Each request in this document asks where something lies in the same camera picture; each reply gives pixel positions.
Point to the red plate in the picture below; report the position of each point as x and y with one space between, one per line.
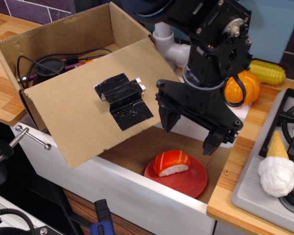
191 182

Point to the white block under tape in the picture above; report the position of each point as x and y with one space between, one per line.
139 82

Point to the yellow toy corn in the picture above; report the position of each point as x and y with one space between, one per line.
268 72

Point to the blue black clamp handle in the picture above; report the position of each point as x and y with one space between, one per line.
105 223

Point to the brown cardboard box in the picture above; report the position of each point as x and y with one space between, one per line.
67 105

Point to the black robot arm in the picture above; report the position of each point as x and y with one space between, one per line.
218 31

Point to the black stove grate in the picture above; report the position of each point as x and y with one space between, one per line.
283 120

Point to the black tape patch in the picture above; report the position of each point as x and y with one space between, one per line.
126 105

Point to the light blue box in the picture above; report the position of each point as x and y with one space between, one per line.
271 26

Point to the salmon sushi toy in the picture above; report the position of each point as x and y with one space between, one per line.
171 162

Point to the toy ice cream cone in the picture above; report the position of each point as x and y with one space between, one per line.
276 171

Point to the white toy sink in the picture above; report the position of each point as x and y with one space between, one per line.
117 175

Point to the black round device in box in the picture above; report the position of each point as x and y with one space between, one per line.
47 69

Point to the metal clamp screw handle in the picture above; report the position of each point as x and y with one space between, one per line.
25 132

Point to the toy stove top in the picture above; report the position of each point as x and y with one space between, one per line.
249 194

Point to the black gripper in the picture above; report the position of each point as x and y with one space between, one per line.
204 107

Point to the white toy faucet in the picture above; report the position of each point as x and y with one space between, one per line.
176 55

